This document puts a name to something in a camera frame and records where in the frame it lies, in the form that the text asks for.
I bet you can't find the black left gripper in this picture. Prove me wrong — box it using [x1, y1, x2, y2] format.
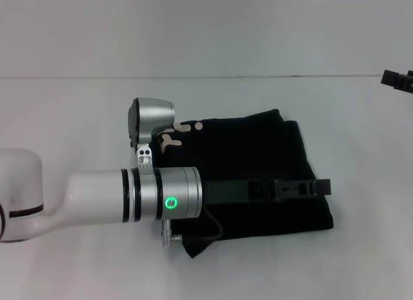
[201, 178, 332, 205]

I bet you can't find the black shirt with FREE print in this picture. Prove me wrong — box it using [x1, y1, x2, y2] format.
[154, 108, 334, 260]

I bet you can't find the knurled silver connector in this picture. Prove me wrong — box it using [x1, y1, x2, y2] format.
[160, 218, 173, 246]

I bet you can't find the thin black left gripper cable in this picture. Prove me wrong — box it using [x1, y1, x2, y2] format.
[170, 208, 225, 244]

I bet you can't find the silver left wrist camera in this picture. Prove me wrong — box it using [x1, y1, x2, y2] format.
[127, 97, 176, 169]

